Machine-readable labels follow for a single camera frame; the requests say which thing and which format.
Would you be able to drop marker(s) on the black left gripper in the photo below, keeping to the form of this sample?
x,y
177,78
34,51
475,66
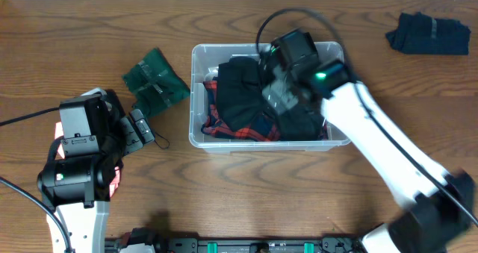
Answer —
x,y
131,141

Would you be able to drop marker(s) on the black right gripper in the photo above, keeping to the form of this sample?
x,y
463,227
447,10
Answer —
x,y
280,91

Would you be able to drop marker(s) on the dark green garment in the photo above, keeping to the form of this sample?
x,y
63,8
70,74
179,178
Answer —
x,y
155,84

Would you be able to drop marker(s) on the black garment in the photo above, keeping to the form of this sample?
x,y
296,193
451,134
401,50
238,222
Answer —
x,y
239,99

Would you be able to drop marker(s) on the red plaid flannel shirt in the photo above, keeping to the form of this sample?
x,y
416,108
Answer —
x,y
262,128

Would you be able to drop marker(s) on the dark navy garment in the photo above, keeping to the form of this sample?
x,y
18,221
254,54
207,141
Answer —
x,y
421,34

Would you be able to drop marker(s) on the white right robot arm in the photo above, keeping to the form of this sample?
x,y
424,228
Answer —
x,y
436,203

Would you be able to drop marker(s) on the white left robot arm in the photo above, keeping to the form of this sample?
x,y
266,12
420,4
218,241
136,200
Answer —
x,y
83,161

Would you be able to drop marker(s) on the clear plastic storage container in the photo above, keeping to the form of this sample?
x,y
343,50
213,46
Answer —
x,y
204,66

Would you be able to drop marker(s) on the pink folded garment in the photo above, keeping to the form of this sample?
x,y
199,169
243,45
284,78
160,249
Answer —
x,y
115,182

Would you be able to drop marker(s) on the black mounting rail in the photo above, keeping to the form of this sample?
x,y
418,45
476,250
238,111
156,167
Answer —
x,y
147,240

